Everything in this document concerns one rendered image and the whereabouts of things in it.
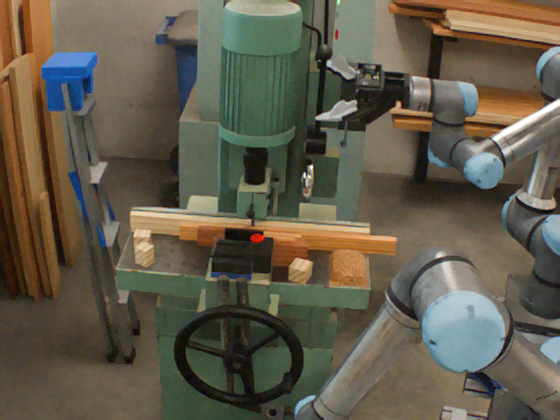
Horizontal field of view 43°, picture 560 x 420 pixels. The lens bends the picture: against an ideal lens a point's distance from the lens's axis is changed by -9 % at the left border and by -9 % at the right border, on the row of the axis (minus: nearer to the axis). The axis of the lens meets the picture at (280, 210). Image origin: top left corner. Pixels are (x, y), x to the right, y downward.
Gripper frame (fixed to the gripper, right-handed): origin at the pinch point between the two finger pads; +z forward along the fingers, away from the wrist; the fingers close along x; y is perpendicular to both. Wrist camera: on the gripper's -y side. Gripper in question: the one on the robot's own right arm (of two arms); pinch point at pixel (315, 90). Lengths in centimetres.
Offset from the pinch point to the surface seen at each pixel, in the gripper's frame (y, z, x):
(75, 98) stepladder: -57, 74, -32
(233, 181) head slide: -34.7, 18.5, 5.4
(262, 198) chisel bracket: -24.3, 10.4, 14.6
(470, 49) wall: -179, -86, -160
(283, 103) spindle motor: -4.1, 6.7, 1.2
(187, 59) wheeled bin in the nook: -142, 56, -110
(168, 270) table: -31, 31, 32
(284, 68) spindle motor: 2.8, 6.9, -3.4
